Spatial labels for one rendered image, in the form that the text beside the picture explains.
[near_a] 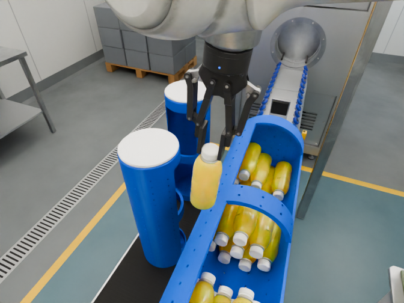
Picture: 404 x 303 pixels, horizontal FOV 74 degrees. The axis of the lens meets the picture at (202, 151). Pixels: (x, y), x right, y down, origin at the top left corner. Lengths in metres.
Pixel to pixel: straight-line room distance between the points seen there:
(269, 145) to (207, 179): 0.64
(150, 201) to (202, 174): 0.76
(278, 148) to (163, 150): 0.50
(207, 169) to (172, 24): 0.41
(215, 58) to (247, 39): 0.05
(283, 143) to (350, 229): 1.41
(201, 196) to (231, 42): 0.37
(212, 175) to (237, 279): 0.46
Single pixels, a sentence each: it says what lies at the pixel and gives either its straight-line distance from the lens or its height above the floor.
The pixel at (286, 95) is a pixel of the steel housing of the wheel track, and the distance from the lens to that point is 1.92.
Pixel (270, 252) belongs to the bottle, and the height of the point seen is 1.06.
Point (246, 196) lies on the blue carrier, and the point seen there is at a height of 1.23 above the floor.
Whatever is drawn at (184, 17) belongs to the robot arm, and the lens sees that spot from 0.20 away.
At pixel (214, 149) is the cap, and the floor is 1.45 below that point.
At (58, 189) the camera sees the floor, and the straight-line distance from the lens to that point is 2.74.
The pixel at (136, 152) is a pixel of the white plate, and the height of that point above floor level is 1.04.
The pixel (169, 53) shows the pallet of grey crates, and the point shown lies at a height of 0.45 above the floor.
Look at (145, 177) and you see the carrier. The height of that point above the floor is 0.98.
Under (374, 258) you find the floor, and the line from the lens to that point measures 2.39.
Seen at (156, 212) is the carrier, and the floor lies 0.73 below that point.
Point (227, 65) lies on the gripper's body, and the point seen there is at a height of 1.66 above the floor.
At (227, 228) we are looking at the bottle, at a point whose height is 1.12.
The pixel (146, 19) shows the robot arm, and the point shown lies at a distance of 0.20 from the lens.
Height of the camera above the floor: 1.82
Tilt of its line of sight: 41 degrees down
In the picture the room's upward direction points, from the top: straight up
